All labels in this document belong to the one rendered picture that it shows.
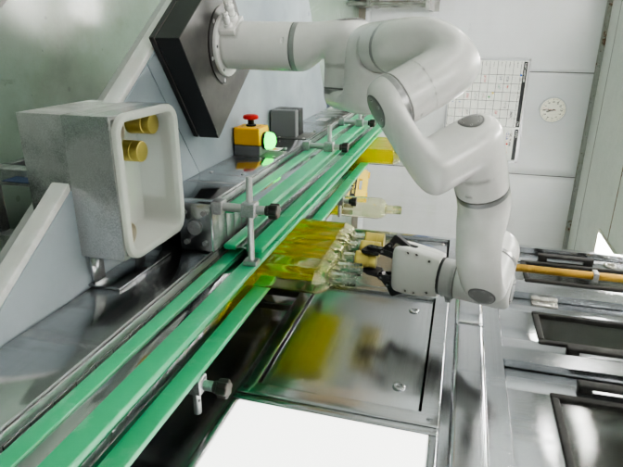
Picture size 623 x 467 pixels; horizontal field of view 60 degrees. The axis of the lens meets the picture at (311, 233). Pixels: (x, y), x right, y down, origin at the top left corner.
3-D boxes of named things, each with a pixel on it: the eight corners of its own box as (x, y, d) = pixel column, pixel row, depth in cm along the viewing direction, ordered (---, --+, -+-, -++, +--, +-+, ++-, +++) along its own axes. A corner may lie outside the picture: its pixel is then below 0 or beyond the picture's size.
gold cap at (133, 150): (110, 141, 85) (134, 143, 84) (123, 136, 88) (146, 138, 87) (113, 162, 86) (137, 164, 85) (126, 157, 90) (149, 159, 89)
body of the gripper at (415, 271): (451, 293, 110) (400, 281, 115) (456, 246, 107) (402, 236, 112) (439, 308, 104) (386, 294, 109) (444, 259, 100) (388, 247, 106)
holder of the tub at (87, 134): (86, 287, 86) (129, 293, 84) (59, 114, 77) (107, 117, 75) (145, 248, 102) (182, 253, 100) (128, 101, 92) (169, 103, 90)
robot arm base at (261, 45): (200, 20, 101) (278, 21, 97) (222, -14, 108) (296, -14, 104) (222, 88, 113) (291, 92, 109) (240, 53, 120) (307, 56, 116)
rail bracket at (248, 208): (213, 262, 100) (276, 271, 97) (208, 175, 94) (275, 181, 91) (221, 257, 103) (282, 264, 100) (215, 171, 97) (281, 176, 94)
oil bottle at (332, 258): (236, 272, 113) (335, 285, 108) (235, 248, 111) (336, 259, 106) (247, 263, 118) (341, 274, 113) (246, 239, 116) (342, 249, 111)
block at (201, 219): (179, 250, 101) (212, 254, 99) (174, 202, 98) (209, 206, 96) (188, 243, 104) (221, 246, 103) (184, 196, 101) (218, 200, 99)
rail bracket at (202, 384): (146, 411, 84) (225, 427, 80) (142, 374, 81) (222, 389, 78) (159, 396, 87) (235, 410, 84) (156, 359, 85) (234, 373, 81)
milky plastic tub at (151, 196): (83, 258, 84) (132, 264, 82) (61, 113, 76) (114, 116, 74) (144, 222, 100) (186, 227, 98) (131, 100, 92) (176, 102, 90)
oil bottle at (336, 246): (247, 262, 118) (341, 274, 113) (246, 239, 116) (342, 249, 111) (256, 253, 123) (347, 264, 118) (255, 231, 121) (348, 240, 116)
